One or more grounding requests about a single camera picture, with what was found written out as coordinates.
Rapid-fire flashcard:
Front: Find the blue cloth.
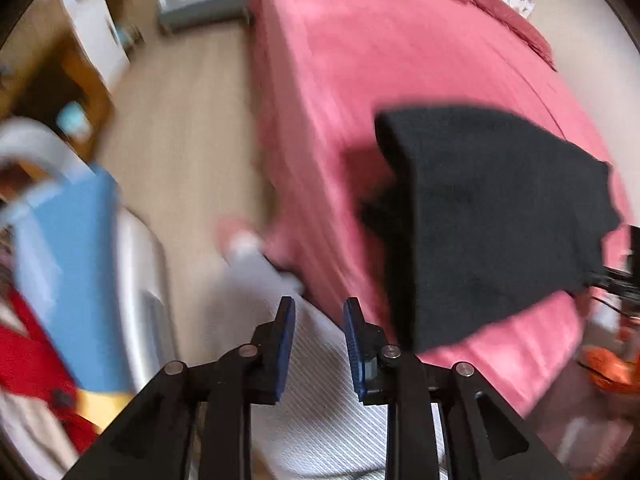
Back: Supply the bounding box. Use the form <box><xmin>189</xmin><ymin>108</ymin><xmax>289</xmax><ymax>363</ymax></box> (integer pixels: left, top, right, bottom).
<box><xmin>12</xmin><ymin>167</ymin><xmax>136</xmax><ymax>396</ymax></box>

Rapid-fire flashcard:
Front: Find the pink bed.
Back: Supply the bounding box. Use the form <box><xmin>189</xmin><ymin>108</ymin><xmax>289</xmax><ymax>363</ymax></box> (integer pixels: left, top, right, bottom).
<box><xmin>245</xmin><ymin>0</ymin><xmax>636</xmax><ymax>416</ymax></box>

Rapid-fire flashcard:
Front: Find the black garment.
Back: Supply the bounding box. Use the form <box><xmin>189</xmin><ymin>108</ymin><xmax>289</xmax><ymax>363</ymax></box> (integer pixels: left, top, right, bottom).
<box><xmin>357</xmin><ymin>104</ymin><xmax>623</xmax><ymax>353</ymax></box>

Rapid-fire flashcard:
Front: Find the yellow cloth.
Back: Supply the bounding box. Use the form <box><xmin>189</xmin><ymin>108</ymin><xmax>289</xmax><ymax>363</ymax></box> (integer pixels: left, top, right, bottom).
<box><xmin>75</xmin><ymin>387</ymin><xmax>136</xmax><ymax>433</ymax></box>

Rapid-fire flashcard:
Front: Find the red cloth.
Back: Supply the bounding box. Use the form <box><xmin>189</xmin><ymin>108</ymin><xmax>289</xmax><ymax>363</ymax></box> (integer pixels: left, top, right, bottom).
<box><xmin>0</xmin><ymin>290</ymin><xmax>98</xmax><ymax>453</ymax></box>

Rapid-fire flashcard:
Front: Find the orange object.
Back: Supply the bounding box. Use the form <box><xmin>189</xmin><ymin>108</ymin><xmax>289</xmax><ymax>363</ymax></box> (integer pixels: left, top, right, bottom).
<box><xmin>580</xmin><ymin>327</ymin><xmax>640</xmax><ymax>397</ymax></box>

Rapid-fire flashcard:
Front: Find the white chair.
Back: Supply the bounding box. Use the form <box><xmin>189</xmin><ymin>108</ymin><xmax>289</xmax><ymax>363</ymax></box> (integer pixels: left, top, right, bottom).
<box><xmin>0</xmin><ymin>117</ymin><xmax>178</xmax><ymax>396</ymax></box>

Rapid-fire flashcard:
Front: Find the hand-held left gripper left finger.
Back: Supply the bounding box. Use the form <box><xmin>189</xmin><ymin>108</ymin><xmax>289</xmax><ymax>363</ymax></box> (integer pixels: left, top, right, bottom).
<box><xmin>62</xmin><ymin>296</ymin><xmax>297</xmax><ymax>480</ymax></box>

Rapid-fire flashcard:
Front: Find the person's leg in white pants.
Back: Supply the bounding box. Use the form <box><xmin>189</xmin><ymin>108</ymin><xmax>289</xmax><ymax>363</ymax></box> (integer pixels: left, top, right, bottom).
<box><xmin>220</xmin><ymin>230</ymin><xmax>451</xmax><ymax>480</ymax></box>

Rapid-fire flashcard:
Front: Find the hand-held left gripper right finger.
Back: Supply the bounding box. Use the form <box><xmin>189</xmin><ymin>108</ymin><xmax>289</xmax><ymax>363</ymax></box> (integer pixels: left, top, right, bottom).
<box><xmin>342</xmin><ymin>297</ymin><xmax>573</xmax><ymax>480</ymax></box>

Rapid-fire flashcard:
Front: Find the pink slipper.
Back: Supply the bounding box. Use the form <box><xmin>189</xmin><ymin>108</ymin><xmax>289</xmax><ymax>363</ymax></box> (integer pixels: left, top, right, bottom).
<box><xmin>217</xmin><ymin>216</ymin><xmax>281</xmax><ymax>261</ymax></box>

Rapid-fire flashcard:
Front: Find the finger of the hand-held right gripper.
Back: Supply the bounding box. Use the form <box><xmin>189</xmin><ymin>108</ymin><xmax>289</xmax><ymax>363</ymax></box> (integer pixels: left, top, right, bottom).
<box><xmin>585</xmin><ymin>265</ymin><xmax>640</xmax><ymax>302</ymax></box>

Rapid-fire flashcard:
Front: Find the wooden desk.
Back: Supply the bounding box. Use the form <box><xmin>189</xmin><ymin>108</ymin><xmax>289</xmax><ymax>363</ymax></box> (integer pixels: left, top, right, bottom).
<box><xmin>0</xmin><ymin>10</ymin><xmax>116</xmax><ymax>161</ymax></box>

